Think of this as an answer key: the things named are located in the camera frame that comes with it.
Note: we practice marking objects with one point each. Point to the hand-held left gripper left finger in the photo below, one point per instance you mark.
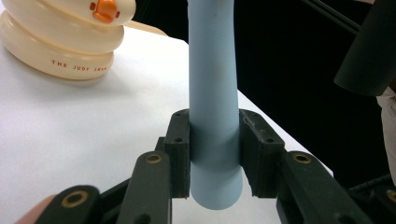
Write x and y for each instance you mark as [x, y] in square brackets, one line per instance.
[179, 161]

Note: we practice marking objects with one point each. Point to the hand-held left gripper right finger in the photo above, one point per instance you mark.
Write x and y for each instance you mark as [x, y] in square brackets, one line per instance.
[261, 155]

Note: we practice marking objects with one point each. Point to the white table cover board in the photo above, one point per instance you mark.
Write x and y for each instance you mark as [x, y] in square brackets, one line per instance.
[77, 124]

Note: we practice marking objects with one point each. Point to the black metal stand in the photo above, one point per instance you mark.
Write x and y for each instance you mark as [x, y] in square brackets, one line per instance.
[330, 15]

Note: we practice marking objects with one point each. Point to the wooden table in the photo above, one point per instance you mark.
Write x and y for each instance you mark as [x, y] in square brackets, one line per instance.
[146, 28]

